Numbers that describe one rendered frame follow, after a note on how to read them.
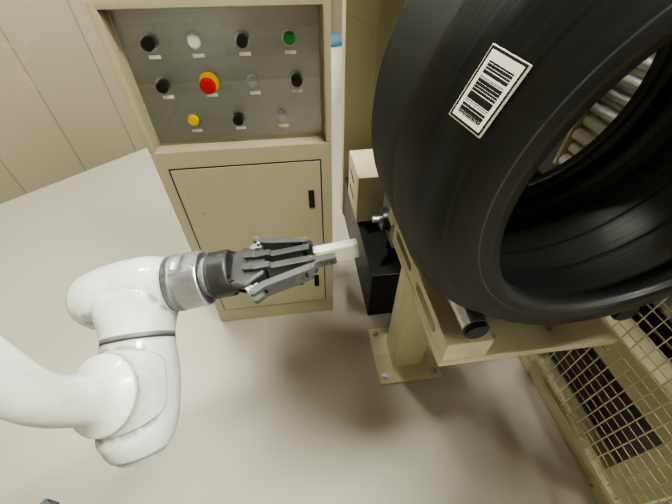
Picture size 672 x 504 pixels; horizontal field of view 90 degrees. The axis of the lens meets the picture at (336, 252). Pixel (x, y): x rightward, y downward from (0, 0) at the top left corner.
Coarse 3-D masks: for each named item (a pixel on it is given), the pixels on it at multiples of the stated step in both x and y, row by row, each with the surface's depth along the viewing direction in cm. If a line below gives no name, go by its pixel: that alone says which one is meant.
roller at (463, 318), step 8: (456, 304) 60; (456, 312) 60; (464, 312) 58; (472, 312) 57; (464, 320) 57; (472, 320) 57; (480, 320) 56; (464, 328) 57; (472, 328) 56; (480, 328) 56; (488, 328) 57; (472, 336) 58; (480, 336) 58
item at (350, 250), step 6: (336, 246) 52; (342, 246) 52; (348, 246) 52; (354, 246) 52; (318, 252) 52; (324, 252) 52; (330, 252) 52; (336, 252) 52; (342, 252) 53; (348, 252) 53; (354, 252) 53; (336, 258) 53; (342, 258) 54; (348, 258) 54
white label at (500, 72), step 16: (496, 48) 26; (480, 64) 27; (496, 64) 26; (512, 64) 26; (528, 64) 25; (480, 80) 28; (496, 80) 27; (512, 80) 26; (464, 96) 29; (480, 96) 28; (496, 96) 27; (464, 112) 29; (480, 112) 28; (496, 112) 27; (480, 128) 28
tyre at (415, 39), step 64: (448, 0) 33; (512, 0) 26; (576, 0) 24; (640, 0) 23; (384, 64) 44; (448, 64) 30; (576, 64) 25; (384, 128) 44; (448, 128) 31; (512, 128) 28; (640, 128) 63; (448, 192) 34; (512, 192) 32; (576, 192) 71; (640, 192) 64; (448, 256) 40; (512, 256) 68; (576, 256) 66; (640, 256) 60; (512, 320) 52; (576, 320) 54
